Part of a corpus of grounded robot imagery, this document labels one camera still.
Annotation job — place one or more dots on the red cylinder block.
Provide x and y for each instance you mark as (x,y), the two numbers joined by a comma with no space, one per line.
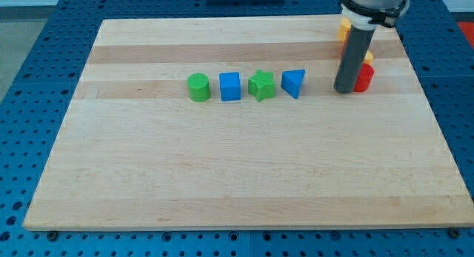
(364,78)

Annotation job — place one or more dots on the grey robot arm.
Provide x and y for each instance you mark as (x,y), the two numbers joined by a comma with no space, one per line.
(368,14)

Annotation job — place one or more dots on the blue cube block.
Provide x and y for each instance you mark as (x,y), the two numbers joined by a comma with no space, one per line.
(230,86)

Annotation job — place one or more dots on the green star block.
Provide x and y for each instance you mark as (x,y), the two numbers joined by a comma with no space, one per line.
(261,85)

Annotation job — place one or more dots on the green cylinder block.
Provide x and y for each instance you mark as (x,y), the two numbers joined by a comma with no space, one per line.
(198,87)

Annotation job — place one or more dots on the wooden board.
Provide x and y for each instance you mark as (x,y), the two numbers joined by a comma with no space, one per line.
(134,152)

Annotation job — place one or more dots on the blue triangle block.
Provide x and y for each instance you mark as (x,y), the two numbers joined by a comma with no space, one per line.
(292,81)

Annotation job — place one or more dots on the yellow block lower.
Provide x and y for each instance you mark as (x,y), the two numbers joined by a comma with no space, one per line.
(368,59)

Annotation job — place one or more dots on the yellow block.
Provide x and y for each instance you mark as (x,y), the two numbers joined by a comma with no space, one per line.
(344,29)
(368,59)

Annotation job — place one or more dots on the yellow block upper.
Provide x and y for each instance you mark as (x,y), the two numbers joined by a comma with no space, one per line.
(344,29)

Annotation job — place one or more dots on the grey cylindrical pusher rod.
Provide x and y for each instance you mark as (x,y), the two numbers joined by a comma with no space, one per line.
(355,50)

